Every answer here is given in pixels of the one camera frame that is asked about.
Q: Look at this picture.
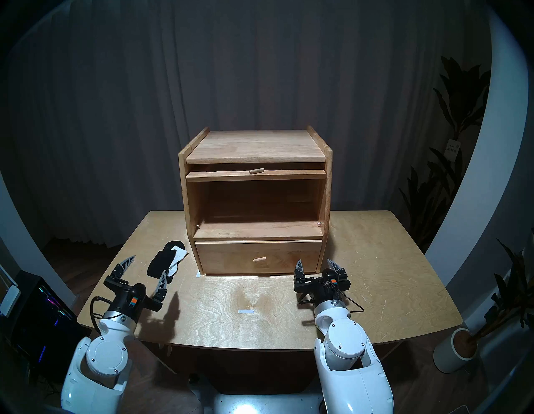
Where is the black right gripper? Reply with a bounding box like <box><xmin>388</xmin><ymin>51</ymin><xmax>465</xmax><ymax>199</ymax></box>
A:
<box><xmin>293</xmin><ymin>259</ymin><xmax>350</xmax><ymax>307</ymax></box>

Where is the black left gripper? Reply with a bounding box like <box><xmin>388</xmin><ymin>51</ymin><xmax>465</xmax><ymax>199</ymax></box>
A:
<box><xmin>103</xmin><ymin>255</ymin><xmax>169</xmax><ymax>323</ymax></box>

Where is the black and white sock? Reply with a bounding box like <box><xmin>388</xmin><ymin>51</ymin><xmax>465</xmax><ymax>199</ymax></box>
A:
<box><xmin>147</xmin><ymin>241</ymin><xmax>189</xmax><ymax>278</ymax></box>

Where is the wooden sliding tray with peg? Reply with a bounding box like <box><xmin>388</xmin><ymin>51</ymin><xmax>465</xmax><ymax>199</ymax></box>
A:
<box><xmin>186</xmin><ymin>163</ymin><xmax>327</xmax><ymax>182</ymax></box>

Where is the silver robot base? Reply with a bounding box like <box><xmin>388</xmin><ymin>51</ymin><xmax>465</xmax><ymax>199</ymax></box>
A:
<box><xmin>188</xmin><ymin>378</ymin><xmax>326</xmax><ymax>414</ymax></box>

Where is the wooden drawer with peg knob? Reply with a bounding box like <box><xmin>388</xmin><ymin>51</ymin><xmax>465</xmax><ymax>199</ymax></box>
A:
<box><xmin>195</xmin><ymin>240</ymin><xmax>323</xmax><ymax>275</ymax></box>

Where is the black computer with coloured lights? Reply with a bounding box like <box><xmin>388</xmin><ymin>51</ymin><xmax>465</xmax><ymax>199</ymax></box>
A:
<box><xmin>10</xmin><ymin>270</ymin><xmax>92</xmax><ymax>386</ymax></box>

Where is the white box device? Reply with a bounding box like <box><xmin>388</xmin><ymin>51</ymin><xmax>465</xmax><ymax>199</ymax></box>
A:
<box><xmin>0</xmin><ymin>284</ymin><xmax>21</xmax><ymax>317</ymax></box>

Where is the wooden cabinet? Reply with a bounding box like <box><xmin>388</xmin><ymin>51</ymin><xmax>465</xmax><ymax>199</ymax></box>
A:
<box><xmin>178</xmin><ymin>125</ymin><xmax>333</xmax><ymax>276</ymax></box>

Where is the white round plant pot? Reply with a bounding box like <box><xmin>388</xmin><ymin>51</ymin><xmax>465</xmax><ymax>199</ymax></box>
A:
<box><xmin>433</xmin><ymin>328</ymin><xmax>479</xmax><ymax>374</ymax></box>

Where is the small dark potted plant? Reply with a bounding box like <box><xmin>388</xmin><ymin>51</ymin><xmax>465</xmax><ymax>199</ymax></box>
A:
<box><xmin>471</xmin><ymin>238</ymin><xmax>534</xmax><ymax>343</ymax></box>

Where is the wide white curved arch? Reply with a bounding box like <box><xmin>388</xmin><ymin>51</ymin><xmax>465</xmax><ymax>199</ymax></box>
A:
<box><xmin>425</xmin><ymin>8</ymin><xmax>529</xmax><ymax>288</ymax></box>

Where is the grey curtain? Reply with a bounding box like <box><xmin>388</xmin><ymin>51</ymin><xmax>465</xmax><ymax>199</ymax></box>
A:
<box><xmin>8</xmin><ymin>0</ymin><xmax>493</xmax><ymax>247</ymax></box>

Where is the tall dark leafy plant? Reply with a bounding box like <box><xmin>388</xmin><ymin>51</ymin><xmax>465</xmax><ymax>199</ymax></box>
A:
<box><xmin>398</xmin><ymin>56</ymin><xmax>492</xmax><ymax>251</ymax></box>

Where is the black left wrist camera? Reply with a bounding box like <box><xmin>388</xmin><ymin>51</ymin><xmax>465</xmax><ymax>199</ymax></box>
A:
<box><xmin>124</xmin><ymin>284</ymin><xmax>147</xmax><ymax>311</ymax></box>

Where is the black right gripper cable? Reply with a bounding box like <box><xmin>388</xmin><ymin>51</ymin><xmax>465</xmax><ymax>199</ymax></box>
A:
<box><xmin>297</xmin><ymin>290</ymin><xmax>365</xmax><ymax>313</ymax></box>

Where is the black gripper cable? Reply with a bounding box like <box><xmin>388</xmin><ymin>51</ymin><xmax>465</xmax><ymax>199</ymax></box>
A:
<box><xmin>90</xmin><ymin>295</ymin><xmax>114</xmax><ymax>335</ymax></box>
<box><xmin>297</xmin><ymin>290</ymin><xmax>365</xmax><ymax>313</ymax></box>

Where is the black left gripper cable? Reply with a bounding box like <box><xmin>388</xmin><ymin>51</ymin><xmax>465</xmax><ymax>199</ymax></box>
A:
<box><xmin>90</xmin><ymin>295</ymin><xmax>114</xmax><ymax>335</ymax></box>

